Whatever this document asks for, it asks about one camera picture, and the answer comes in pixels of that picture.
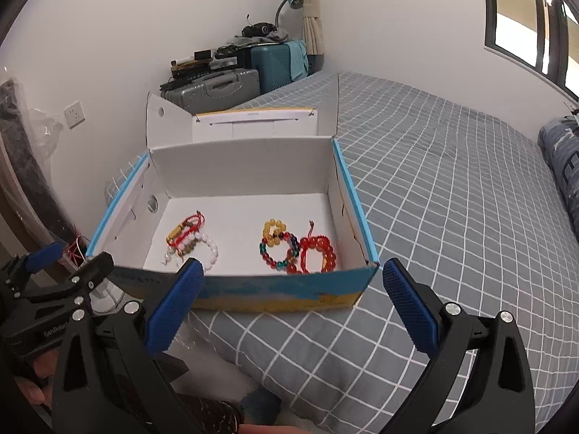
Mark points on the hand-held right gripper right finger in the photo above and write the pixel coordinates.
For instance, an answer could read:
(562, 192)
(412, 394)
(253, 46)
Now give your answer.
(409, 307)

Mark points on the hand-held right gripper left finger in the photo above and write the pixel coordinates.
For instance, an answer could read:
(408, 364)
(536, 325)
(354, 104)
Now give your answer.
(174, 307)

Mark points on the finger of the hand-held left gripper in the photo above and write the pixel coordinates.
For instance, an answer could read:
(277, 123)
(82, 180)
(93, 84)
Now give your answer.
(43, 257)
(86, 275)

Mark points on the white cardboard box blue edges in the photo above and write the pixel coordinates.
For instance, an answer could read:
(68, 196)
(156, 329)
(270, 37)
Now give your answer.
(244, 172)

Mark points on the person's left hand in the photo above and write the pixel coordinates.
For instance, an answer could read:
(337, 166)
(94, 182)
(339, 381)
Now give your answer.
(36, 379)

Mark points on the bed with grey checked sheet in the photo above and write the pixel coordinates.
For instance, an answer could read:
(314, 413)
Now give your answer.
(452, 212)

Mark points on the dark speckled board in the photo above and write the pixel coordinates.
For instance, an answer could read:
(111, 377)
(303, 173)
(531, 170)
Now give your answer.
(27, 153)

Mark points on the clear plastic bag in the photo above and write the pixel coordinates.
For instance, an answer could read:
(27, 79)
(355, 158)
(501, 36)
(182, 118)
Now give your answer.
(45, 135)

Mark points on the navy printed folded quilt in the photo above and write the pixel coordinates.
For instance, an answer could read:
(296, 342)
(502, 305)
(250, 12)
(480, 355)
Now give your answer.
(563, 167)

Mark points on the grey suitcase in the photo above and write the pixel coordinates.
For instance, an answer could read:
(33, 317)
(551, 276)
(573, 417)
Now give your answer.
(221, 86)

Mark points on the stack of black devices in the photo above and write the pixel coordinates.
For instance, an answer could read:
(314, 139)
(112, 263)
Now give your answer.
(194, 61)

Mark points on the teal suitcase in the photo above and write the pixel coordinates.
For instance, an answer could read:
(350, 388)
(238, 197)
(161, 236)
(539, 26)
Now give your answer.
(269, 68)

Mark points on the teal cloth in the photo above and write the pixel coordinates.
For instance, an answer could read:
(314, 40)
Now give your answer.
(296, 58)

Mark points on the grey cloth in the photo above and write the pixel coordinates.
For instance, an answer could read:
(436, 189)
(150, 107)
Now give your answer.
(278, 35)

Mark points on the dark framed window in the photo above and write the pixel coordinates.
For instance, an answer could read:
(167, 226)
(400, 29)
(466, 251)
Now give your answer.
(489, 18)

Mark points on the white wall socket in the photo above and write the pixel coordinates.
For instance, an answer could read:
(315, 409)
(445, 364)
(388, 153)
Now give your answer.
(74, 115)

